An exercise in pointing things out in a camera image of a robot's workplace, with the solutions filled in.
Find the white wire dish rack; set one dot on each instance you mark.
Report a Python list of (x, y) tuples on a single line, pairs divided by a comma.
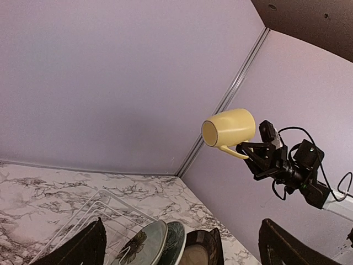
[(120, 219)]

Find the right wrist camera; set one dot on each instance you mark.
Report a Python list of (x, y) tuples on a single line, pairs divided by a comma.
[(269, 134)]

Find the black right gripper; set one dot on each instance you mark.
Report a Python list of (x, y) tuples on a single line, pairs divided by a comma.
[(264, 159)]

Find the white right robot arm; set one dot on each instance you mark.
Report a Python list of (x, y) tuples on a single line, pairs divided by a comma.
[(295, 169)]

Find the yellow ceramic mug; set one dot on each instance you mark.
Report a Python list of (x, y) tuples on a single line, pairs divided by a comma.
[(229, 128)]

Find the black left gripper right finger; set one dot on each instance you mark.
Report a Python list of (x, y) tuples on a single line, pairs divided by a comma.
[(277, 246)]

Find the grey floral plate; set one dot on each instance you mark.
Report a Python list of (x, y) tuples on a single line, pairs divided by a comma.
[(146, 246)]

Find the teal patterned plate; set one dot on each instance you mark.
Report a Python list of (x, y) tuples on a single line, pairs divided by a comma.
[(175, 244)]

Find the black round plate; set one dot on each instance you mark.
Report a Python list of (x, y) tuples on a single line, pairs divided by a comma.
[(203, 247)]

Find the right aluminium corner post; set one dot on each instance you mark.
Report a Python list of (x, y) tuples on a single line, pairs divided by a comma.
[(226, 99)]

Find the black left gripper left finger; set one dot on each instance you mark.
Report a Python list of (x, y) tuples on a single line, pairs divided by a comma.
[(86, 247)]

